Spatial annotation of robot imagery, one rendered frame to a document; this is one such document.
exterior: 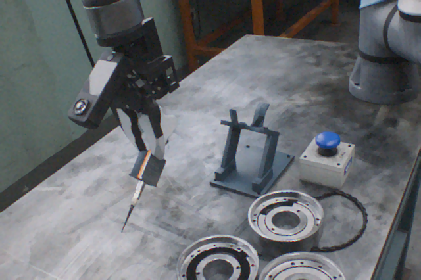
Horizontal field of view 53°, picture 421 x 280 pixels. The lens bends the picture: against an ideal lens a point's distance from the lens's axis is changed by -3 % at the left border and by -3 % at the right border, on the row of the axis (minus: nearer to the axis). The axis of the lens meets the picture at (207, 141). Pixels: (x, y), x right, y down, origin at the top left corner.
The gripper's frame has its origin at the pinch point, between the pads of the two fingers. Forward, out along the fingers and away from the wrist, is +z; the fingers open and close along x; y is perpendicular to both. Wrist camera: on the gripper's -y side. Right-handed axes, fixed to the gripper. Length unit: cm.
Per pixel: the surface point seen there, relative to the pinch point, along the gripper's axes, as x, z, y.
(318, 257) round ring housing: -30.1, 6.5, -2.6
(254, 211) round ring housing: -18.0, 7.0, 1.6
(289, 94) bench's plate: -1.7, 11.0, 41.4
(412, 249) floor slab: -21, 94, 83
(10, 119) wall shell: 144, 42, 35
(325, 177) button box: -22.9, 8.9, 14.8
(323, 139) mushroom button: -21.6, 3.5, 17.4
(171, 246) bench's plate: -9.4, 9.0, -8.3
